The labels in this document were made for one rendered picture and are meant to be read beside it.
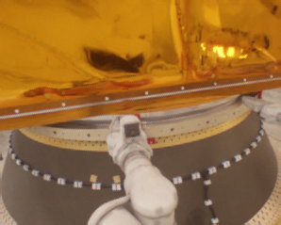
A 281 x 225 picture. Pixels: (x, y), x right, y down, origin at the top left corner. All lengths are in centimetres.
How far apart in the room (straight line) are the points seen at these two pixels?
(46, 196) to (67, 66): 59
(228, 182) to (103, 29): 79
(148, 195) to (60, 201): 67
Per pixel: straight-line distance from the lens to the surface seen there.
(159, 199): 28
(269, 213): 117
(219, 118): 83
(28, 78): 66
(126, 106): 73
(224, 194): 93
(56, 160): 90
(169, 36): 70
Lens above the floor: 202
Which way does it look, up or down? 22 degrees down
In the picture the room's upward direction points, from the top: 4 degrees counter-clockwise
